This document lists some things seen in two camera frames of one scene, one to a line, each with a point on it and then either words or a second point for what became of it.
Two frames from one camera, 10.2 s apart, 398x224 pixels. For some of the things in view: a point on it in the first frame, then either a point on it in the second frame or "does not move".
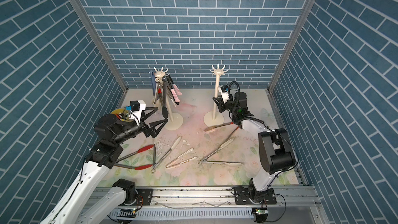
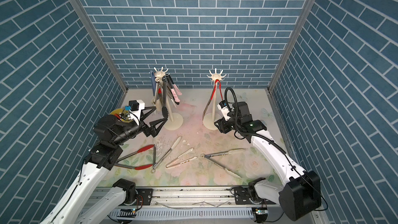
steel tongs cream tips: [157, 80] does not move
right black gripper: [221, 106] → [223, 125]
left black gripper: [147, 131] does not move
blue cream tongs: [153, 81] does not move
